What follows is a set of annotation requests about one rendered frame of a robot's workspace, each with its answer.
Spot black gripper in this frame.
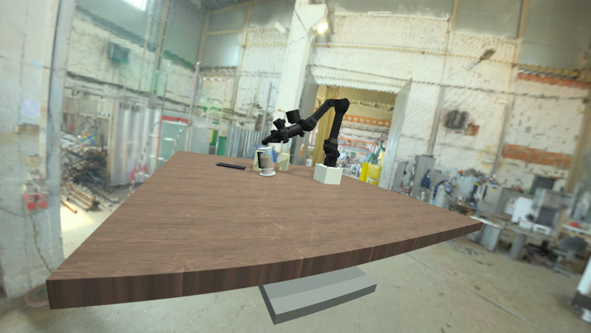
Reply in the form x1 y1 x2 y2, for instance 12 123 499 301
264 126 294 143

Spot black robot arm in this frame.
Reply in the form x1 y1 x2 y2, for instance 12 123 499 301
273 98 349 167

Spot pale yellow block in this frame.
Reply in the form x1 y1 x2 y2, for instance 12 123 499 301
253 150 261 171
278 153 290 171

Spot glass french press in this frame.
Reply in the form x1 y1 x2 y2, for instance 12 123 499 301
257 146 275 176

